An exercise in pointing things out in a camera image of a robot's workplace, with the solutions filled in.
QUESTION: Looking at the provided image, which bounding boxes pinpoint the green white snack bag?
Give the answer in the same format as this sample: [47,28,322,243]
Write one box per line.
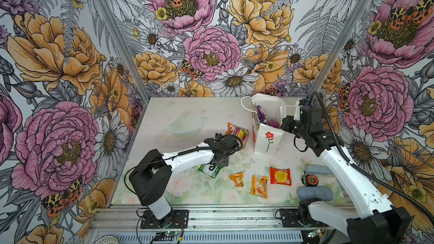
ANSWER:
[195,164,223,178]

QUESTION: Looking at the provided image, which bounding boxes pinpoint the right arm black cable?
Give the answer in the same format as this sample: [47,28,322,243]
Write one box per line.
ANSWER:
[307,91,434,226]

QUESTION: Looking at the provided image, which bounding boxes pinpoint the black orange tape measure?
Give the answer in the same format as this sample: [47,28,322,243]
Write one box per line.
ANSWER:
[301,174,319,186]

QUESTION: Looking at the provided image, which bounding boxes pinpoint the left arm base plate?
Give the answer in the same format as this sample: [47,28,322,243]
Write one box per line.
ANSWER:
[140,210,189,229]

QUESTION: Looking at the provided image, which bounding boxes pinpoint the aluminium rail frame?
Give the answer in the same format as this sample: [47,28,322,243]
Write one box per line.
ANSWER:
[85,202,356,244]

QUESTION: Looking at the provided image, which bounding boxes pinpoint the orange yellow snack packet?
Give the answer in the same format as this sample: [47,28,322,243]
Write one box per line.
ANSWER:
[251,175,269,199]

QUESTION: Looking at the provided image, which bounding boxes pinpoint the red yellow snack packet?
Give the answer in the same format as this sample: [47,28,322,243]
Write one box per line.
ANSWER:
[270,167,292,186]

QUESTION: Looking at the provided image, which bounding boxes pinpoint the purple grape gummy bag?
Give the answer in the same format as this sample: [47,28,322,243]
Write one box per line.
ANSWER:
[256,106,267,124]

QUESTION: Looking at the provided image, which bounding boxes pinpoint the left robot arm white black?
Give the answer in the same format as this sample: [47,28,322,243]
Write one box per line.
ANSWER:
[124,133,244,221]

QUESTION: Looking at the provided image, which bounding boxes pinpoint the white floral paper bag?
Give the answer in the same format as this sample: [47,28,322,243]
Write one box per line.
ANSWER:
[241,93,296,155]

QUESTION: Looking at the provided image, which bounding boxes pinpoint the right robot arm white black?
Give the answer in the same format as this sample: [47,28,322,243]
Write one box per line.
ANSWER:
[280,106,411,244]

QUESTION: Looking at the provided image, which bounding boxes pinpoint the small orange candy packet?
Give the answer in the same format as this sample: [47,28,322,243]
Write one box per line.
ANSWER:
[229,172,244,188]

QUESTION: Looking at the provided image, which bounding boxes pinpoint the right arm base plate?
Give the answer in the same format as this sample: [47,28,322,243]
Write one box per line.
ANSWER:
[275,209,328,228]

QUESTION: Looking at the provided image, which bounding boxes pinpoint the orange red candy bag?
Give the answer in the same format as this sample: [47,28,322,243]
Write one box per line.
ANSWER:
[226,123,249,148]

